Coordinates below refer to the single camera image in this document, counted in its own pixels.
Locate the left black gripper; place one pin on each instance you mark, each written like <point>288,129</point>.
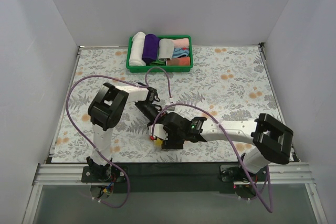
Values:
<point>155,115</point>

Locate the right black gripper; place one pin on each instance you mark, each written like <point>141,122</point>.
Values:
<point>169,137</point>

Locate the yellow towel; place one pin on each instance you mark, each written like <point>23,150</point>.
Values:
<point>158,142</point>

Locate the grey towel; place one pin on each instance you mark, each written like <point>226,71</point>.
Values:
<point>166,49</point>

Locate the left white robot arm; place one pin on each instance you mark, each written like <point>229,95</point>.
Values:
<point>105,112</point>

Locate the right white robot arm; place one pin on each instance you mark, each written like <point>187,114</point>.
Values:
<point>271,140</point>

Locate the green rolled towel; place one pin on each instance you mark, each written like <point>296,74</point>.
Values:
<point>158,63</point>

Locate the white rolled towel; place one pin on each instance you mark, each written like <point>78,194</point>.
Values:
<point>137,50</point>

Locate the brown rolled towel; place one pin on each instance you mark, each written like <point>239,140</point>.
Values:
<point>185,61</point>

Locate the blue patterned rolled towel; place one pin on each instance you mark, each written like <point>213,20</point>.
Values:
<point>180,52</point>

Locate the purple rolled towel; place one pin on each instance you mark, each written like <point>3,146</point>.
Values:
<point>150,49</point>

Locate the pink rolled towel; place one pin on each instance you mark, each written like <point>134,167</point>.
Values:
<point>181,43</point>

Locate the floral table mat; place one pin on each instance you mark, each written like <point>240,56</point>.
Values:
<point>229,83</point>

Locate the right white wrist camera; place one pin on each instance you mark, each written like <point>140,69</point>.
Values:
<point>157,131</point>

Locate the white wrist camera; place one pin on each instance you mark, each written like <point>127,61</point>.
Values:
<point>170,107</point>
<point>157,131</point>

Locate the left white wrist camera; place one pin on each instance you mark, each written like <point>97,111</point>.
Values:
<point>170,107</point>

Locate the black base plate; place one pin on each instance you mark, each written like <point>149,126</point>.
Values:
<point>222,177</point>

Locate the aluminium frame rail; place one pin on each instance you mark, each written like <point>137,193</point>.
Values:
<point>70,174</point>

